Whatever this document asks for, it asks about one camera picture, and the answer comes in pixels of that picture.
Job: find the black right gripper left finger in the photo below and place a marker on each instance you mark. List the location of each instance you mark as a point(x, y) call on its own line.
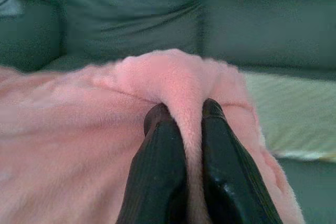
point(157, 171)

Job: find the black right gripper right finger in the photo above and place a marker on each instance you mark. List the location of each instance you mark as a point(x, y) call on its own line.
point(231, 171)

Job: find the pink fluffy pillow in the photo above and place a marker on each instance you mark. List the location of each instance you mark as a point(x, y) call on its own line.
point(78, 140)

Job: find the pale green striped sofa cover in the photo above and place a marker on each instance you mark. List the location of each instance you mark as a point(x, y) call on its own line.
point(296, 113)

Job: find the dark green sofa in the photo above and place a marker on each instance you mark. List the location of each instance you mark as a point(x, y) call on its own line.
point(157, 16)

